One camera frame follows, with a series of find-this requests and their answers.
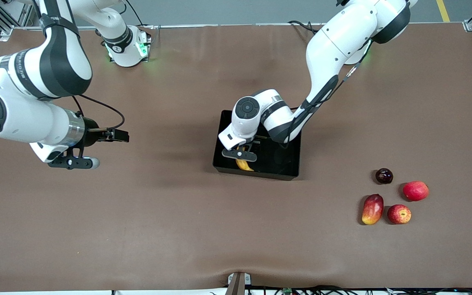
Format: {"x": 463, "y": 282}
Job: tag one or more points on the red peach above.
{"x": 415, "y": 191}

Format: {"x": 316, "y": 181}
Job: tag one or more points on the red yellow mango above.
{"x": 372, "y": 209}

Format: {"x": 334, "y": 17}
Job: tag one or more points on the grey camera mount clamp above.
{"x": 238, "y": 284}

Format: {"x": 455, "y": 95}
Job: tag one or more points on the yellow banana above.
{"x": 244, "y": 165}

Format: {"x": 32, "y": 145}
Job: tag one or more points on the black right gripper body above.
{"x": 91, "y": 136}

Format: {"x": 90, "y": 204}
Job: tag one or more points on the small green circuit board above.
{"x": 287, "y": 291}

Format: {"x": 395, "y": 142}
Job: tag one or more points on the black plastic box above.
{"x": 279, "y": 169}

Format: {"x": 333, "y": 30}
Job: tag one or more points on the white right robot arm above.
{"x": 27, "y": 119}

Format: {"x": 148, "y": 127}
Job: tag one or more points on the dark purple plum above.
{"x": 384, "y": 176}

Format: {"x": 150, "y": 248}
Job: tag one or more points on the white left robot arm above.
{"x": 342, "y": 37}

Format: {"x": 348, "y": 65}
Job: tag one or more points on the red yellow apple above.
{"x": 399, "y": 214}

